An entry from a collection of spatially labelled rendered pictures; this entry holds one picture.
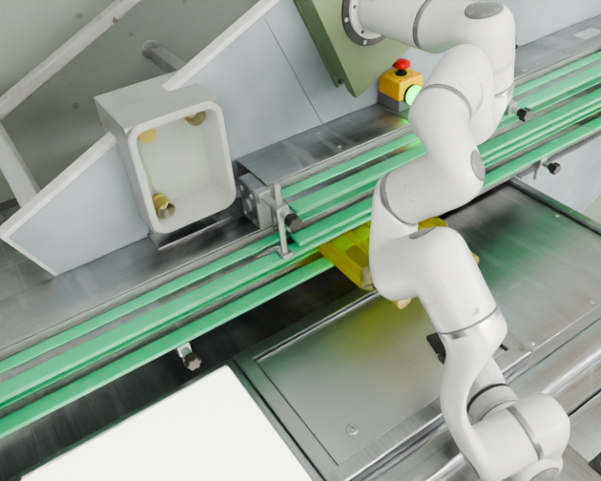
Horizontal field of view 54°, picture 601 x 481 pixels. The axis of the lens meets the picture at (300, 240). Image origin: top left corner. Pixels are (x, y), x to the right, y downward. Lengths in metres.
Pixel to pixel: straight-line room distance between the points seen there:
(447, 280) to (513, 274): 0.69
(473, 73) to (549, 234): 0.74
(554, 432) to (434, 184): 0.35
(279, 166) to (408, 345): 0.43
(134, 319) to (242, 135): 0.42
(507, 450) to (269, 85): 0.78
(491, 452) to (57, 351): 0.70
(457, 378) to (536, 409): 0.11
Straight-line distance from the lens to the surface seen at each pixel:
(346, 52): 1.21
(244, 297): 1.18
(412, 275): 0.76
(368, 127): 1.31
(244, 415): 1.12
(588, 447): 1.19
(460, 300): 0.76
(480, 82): 0.91
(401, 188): 0.83
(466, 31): 1.00
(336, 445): 1.07
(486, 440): 0.83
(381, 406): 1.12
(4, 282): 1.61
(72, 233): 1.17
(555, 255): 1.51
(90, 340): 1.09
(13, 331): 1.14
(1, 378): 1.10
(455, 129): 0.79
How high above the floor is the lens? 1.72
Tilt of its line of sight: 42 degrees down
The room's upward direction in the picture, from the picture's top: 132 degrees clockwise
